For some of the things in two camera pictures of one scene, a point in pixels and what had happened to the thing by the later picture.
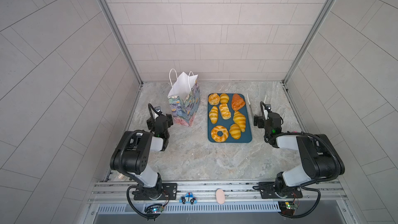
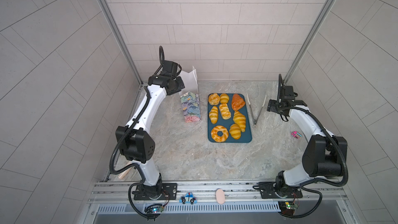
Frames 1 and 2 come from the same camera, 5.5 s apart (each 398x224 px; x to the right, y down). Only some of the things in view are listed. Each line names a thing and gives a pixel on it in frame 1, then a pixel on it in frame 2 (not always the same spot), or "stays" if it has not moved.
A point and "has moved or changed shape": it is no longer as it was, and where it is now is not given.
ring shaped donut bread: (214, 135) stays
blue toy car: (188, 198) stays
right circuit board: (287, 207) stays
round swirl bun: (214, 99) stays
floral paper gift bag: (184, 97) has moved or changed shape
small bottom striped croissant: (235, 131) stays
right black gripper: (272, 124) -> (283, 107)
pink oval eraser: (220, 196) stays
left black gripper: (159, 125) -> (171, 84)
